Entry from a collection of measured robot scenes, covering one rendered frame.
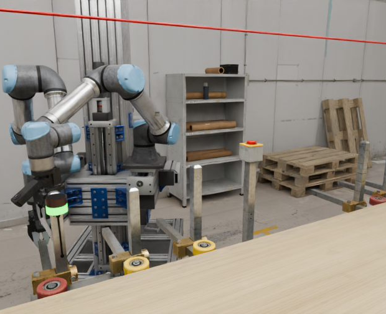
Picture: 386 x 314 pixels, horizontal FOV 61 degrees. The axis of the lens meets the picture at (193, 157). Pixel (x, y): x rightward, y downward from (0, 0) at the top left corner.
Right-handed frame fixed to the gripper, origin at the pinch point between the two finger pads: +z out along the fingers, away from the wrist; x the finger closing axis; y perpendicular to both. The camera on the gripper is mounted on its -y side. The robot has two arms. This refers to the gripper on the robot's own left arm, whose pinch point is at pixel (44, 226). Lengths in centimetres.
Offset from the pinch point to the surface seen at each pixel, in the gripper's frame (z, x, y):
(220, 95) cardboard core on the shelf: -20, 144, 294
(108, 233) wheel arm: 13.8, 2.1, 25.9
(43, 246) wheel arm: 12.7, 10.4, 3.0
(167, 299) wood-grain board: 8, -51, 8
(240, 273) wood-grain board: 9, -59, 31
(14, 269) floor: 101, 156, 35
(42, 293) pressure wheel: 7.3, -24.0, -13.0
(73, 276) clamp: 13.3, -14.9, 0.7
